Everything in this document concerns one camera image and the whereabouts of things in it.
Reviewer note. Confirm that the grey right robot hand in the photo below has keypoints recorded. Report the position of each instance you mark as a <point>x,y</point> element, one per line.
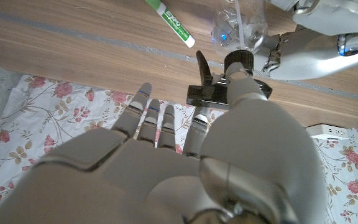
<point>166,180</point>

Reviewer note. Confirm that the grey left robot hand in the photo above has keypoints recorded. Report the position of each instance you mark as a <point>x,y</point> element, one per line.
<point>315,56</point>

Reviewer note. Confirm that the clear plastic bottle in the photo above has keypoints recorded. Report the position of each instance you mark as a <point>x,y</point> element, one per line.
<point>228,28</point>

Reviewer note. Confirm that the black trigger spray cap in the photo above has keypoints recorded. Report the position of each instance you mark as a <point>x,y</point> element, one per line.
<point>208,93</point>

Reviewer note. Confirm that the green whiteboard marker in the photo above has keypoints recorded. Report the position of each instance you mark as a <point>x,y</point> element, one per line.
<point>172,21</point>

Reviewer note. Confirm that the white power strip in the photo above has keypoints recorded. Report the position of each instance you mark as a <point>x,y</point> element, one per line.
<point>328,132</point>

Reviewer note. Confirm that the floral cloth backdrop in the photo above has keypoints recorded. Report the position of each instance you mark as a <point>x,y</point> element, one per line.
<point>42,109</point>

